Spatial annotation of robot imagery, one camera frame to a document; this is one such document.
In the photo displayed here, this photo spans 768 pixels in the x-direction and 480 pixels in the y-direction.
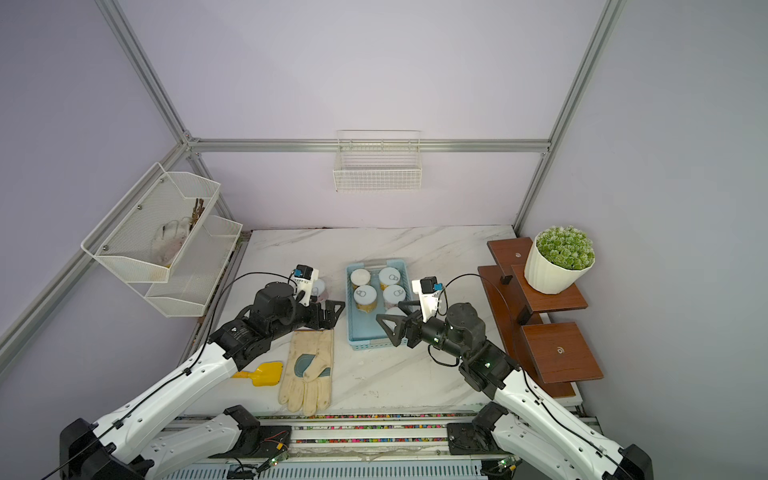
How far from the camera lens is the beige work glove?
2.63 feet

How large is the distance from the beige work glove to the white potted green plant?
63 cm

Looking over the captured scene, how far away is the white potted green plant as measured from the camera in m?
0.67
